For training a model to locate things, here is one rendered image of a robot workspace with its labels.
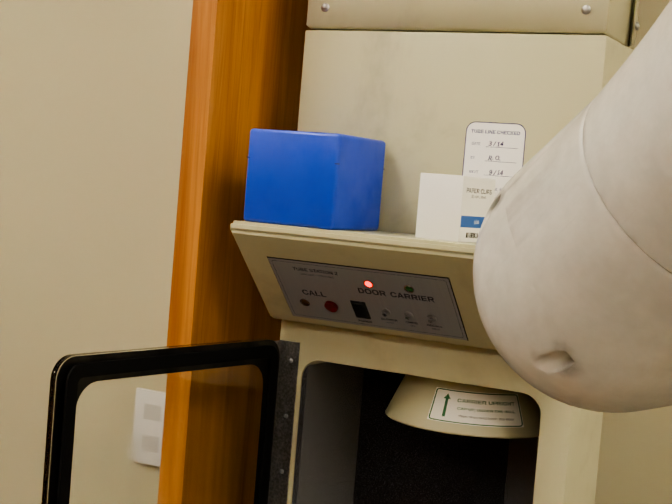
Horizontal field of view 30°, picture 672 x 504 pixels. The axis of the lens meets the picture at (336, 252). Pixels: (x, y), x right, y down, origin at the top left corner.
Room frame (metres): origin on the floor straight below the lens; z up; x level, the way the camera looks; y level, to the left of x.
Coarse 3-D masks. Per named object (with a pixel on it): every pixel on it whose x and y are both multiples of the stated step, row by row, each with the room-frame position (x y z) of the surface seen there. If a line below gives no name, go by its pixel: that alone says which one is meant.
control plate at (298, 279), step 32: (288, 288) 1.23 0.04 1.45; (320, 288) 1.21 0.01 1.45; (352, 288) 1.19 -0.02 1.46; (384, 288) 1.17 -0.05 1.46; (416, 288) 1.15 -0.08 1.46; (448, 288) 1.13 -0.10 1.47; (352, 320) 1.23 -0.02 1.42; (384, 320) 1.21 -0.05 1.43; (416, 320) 1.19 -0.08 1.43; (448, 320) 1.17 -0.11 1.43
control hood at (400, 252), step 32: (256, 224) 1.20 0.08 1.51; (256, 256) 1.22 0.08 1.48; (288, 256) 1.20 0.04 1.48; (320, 256) 1.18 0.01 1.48; (352, 256) 1.16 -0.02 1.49; (384, 256) 1.14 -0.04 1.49; (416, 256) 1.12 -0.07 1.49; (448, 256) 1.10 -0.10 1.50; (320, 320) 1.25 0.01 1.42; (480, 320) 1.15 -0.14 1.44
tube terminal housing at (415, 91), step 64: (320, 64) 1.30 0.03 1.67; (384, 64) 1.27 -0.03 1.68; (448, 64) 1.23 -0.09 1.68; (512, 64) 1.20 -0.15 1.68; (576, 64) 1.17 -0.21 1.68; (320, 128) 1.30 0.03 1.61; (384, 128) 1.26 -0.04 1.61; (448, 128) 1.23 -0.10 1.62; (384, 192) 1.26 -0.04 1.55; (512, 384) 1.19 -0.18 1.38; (576, 448) 1.18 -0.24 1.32
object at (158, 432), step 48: (96, 384) 1.08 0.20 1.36; (144, 384) 1.13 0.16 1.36; (192, 384) 1.18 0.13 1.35; (240, 384) 1.24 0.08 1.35; (48, 432) 1.04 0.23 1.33; (96, 432) 1.08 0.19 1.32; (144, 432) 1.13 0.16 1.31; (192, 432) 1.19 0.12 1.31; (240, 432) 1.24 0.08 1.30; (48, 480) 1.04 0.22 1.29; (96, 480) 1.08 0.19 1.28; (144, 480) 1.13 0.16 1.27; (192, 480) 1.19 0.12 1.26; (240, 480) 1.25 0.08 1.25
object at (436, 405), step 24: (408, 384) 1.29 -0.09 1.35; (432, 384) 1.26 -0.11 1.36; (456, 384) 1.25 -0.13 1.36; (408, 408) 1.27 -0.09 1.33; (432, 408) 1.25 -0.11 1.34; (456, 408) 1.24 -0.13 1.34; (480, 408) 1.24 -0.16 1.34; (504, 408) 1.24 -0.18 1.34; (528, 408) 1.26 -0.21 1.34; (456, 432) 1.23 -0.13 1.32; (480, 432) 1.23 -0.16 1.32; (504, 432) 1.23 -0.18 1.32; (528, 432) 1.25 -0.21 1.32
